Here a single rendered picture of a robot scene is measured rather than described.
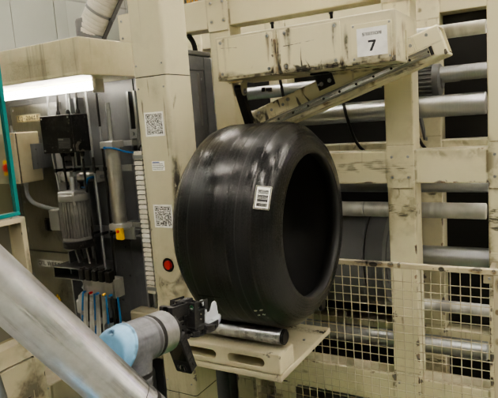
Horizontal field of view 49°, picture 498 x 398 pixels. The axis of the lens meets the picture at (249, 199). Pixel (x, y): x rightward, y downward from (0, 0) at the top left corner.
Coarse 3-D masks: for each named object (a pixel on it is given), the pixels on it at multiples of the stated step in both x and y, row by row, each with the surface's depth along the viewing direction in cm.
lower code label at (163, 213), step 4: (156, 208) 173; (160, 208) 172; (164, 208) 172; (168, 208) 171; (156, 212) 174; (160, 212) 173; (164, 212) 172; (168, 212) 171; (156, 216) 174; (160, 216) 173; (164, 216) 172; (168, 216) 171; (156, 220) 174; (160, 220) 173; (164, 220) 172; (168, 220) 172; (172, 220) 171; (156, 224) 174; (160, 224) 174; (164, 224) 173; (168, 224) 172
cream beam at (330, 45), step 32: (256, 32) 175; (288, 32) 169; (320, 32) 164; (352, 32) 160; (224, 64) 182; (256, 64) 177; (288, 64) 171; (320, 64) 166; (352, 64) 161; (384, 64) 165
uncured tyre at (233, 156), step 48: (240, 144) 145; (288, 144) 144; (192, 192) 143; (240, 192) 135; (288, 192) 190; (336, 192) 172; (192, 240) 141; (240, 240) 134; (288, 240) 190; (336, 240) 174; (192, 288) 148; (240, 288) 139; (288, 288) 142
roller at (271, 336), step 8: (224, 320) 161; (224, 328) 158; (232, 328) 157; (240, 328) 156; (248, 328) 155; (256, 328) 154; (264, 328) 153; (272, 328) 152; (280, 328) 152; (232, 336) 158; (240, 336) 156; (248, 336) 154; (256, 336) 153; (264, 336) 152; (272, 336) 150; (280, 336) 149; (288, 336) 152; (280, 344) 151
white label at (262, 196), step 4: (256, 188) 135; (260, 188) 134; (264, 188) 134; (268, 188) 134; (256, 192) 134; (260, 192) 134; (264, 192) 134; (268, 192) 134; (256, 196) 134; (260, 196) 134; (264, 196) 134; (268, 196) 134; (256, 200) 134; (260, 200) 134; (264, 200) 134; (268, 200) 134; (256, 204) 134; (260, 204) 134; (264, 204) 133; (268, 204) 133; (256, 208) 133; (260, 208) 133; (264, 208) 133; (268, 208) 133
